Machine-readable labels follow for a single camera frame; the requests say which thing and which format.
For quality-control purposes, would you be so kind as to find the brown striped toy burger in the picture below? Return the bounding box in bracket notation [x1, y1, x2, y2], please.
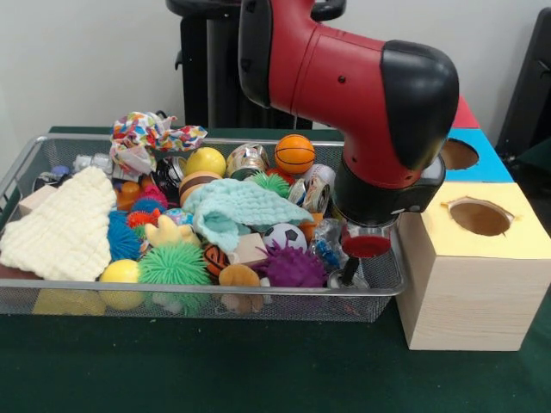
[178, 170, 223, 207]

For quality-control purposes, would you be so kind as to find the dark green table cloth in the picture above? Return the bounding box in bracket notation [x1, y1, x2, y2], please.
[0, 125, 551, 413]

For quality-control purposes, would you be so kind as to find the dark green side-table cloth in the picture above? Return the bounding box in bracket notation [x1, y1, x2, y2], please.
[510, 139, 551, 173]

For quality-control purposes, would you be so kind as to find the cream knitted cloth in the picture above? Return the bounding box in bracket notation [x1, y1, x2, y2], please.
[0, 165, 117, 283]

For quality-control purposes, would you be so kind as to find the mint green knitted cloth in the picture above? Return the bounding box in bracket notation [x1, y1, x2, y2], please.
[183, 178, 315, 253]

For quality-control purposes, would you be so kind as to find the wooden three-hole box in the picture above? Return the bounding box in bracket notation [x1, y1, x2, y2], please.
[395, 95, 551, 352]

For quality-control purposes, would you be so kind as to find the black stand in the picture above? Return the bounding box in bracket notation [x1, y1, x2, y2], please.
[494, 7, 551, 151]

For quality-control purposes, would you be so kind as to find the colourful rope toy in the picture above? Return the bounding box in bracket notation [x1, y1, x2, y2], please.
[109, 110, 208, 177]

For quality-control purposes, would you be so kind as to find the green koosh ball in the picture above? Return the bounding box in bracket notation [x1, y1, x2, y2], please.
[137, 241, 212, 286]

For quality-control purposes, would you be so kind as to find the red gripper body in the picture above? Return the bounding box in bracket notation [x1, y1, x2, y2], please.
[341, 223, 393, 259]

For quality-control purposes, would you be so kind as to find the yellow plush duck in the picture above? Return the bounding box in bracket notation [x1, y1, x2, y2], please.
[144, 214, 202, 250]

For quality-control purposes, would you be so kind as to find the toy soccer ball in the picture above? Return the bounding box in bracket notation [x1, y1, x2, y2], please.
[261, 223, 307, 253]

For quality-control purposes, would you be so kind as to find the small clear plastic bottle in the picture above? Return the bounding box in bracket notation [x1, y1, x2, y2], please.
[308, 218, 348, 271]

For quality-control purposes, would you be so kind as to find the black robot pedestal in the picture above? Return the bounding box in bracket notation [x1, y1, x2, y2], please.
[165, 0, 348, 129]

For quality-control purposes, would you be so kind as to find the brown teddy bear plush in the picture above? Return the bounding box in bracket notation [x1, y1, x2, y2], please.
[219, 262, 262, 287]

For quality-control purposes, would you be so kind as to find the silver mesh bin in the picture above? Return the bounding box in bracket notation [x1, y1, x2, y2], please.
[0, 133, 408, 326]

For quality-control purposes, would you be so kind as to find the silver drink can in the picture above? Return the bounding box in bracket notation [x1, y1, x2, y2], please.
[326, 270, 371, 290]

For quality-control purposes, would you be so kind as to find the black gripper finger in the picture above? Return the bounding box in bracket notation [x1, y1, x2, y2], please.
[339, 256, 359, 288]

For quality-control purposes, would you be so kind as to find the purple spiky ball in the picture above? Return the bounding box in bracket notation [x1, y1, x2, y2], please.
[251, 240, 329, 288]

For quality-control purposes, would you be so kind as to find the orange toy basketball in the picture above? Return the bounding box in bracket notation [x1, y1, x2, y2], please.
[274, 133, 316, 175]

